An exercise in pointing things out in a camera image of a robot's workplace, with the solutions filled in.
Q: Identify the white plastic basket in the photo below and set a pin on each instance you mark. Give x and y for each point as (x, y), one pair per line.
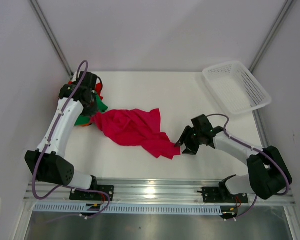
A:
(235, 88)

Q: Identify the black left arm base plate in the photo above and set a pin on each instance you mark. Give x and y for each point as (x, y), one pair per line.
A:
(79, 195)

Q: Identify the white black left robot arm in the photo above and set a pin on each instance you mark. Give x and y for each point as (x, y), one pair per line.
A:
(47, 163)

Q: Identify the aluminium front rail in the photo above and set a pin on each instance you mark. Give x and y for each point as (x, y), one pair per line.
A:
(151, 191)

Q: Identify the right aluminium corner post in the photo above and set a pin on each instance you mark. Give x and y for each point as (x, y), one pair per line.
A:
(272, 33)

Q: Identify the aluminium corner post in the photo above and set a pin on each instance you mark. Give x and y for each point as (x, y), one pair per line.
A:
(42, 19)
(272, 33)

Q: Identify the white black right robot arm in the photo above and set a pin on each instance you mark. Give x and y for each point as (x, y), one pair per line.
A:
(267, 174)

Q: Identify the green folded t shirt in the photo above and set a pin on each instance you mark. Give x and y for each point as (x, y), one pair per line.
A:
(98, 106)

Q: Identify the white slotted cable duct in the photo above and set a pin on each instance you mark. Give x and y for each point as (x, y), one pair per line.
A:
(120, 208)

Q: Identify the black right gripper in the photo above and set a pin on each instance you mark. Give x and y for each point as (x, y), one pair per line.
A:
(193, 136)

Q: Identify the crimson t shirt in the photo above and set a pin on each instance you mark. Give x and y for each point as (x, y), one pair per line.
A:
(133, 128)

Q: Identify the red folded t shirt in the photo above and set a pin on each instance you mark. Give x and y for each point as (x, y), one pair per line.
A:
(99, 87)

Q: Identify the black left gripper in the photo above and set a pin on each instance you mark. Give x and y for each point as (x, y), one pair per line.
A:
(91, 112)

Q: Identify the left aluminium corner post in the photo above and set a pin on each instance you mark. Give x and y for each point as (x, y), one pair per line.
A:
(42, 19)

